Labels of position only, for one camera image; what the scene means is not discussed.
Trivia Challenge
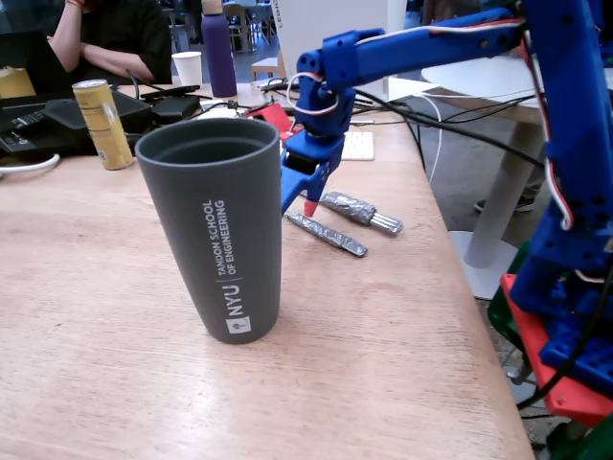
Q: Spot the white laptop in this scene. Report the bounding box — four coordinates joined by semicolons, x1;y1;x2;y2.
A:
270;0;442;104

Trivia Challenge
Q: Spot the thin white charger cable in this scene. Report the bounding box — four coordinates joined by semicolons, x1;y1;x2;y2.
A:
411;92;444;186

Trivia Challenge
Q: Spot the red robot base plate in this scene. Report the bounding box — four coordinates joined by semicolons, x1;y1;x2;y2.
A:
500;273;613;428

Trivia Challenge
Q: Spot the dark sneaker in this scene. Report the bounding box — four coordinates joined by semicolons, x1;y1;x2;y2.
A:
474;194;536;214

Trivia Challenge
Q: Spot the knife with tape-wrapped handle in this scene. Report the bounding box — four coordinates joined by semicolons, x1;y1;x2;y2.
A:
319;191;404;236

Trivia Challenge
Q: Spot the purple water bottle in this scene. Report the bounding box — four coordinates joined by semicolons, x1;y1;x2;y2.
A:
199;0;239;99

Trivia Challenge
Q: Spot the red camera mount with camera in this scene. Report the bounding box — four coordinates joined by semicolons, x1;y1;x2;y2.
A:
246;102;306;145

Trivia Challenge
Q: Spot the person in black shirt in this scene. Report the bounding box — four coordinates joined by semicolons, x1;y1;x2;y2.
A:
47;0;173;87

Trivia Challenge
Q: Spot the black power brick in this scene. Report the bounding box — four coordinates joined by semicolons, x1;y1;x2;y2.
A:
151;95;202;124

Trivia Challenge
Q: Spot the black phone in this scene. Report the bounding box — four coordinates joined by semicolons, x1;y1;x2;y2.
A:
140;84;201;103

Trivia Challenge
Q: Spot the wooden chair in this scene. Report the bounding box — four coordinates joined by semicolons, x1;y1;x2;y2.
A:
251;50;288;82

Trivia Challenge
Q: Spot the fork with tape-wrapped handle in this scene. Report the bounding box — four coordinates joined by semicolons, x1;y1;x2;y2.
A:
285;212;369;259

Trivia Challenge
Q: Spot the yellow drink can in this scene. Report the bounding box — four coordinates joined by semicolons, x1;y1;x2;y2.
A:
71;79;135;172

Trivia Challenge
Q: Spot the yellow paper bag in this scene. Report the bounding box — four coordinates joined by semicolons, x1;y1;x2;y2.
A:
0;66;37;100

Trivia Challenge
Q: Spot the gray NYU tumbler cup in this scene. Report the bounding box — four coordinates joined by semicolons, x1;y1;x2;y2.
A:
134;117;284;345

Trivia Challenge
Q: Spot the thin black table cable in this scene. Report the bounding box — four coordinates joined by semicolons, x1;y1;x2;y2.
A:
210;98;260;114

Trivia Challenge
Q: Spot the white paper cup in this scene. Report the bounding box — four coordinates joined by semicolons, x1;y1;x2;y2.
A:
170;51;204;87

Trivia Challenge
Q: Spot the thick white cable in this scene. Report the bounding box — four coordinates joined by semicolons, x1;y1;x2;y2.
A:
0;152;62;175

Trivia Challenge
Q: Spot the round white pedestal table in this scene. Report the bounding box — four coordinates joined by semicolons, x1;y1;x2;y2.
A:
420;54;552;301

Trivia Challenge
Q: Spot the blue gripper black motor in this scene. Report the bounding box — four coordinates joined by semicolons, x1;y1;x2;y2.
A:
280;129;346;218

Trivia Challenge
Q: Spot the black laptop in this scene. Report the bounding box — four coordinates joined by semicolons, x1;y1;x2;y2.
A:
0;31;154;159

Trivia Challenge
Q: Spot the white keyboard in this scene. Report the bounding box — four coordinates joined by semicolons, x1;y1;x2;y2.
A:
340;130;376;162

